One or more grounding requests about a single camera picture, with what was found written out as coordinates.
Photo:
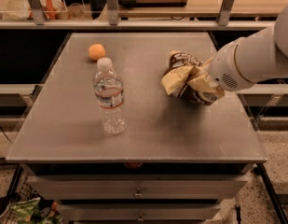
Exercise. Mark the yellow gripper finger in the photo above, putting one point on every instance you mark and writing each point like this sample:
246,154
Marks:
205,67
205,84

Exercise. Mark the brown and yellow chip bag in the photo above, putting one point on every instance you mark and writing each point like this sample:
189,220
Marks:
182,67

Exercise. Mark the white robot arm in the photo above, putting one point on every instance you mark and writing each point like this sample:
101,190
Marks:
246,61

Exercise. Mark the clear plastic water bottle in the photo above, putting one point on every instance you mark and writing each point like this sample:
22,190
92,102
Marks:
109,93

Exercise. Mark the orange white bag behind glass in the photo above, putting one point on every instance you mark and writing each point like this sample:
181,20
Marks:
37,10

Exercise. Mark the green snack bag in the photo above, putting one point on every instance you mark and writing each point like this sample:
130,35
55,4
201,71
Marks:
28,212

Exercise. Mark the grey drawer cabinet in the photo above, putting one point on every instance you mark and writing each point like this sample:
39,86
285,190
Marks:
185,158

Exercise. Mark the orange fruit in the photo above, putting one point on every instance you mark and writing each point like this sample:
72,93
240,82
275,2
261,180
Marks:
96,52

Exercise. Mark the upper drawer metal knob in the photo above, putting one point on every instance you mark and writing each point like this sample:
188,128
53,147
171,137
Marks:
138,194

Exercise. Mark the drawer metal knob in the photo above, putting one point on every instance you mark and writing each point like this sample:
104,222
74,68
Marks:
138,194
140,218

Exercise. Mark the lower drawer metal knob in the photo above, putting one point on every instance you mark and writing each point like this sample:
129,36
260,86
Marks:
140,218

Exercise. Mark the wire basket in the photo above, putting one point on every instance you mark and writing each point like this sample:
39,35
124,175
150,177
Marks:
19,191

